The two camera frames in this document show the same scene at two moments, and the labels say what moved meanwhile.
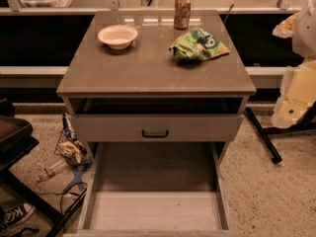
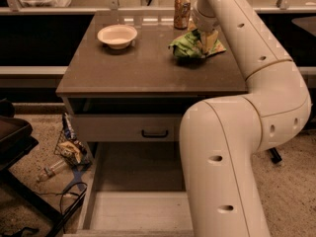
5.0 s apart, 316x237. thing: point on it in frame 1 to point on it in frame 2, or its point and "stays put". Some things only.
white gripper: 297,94 to 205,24
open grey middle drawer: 154,189 stays put
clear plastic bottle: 51,170 stays put
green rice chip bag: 198,44 stays put
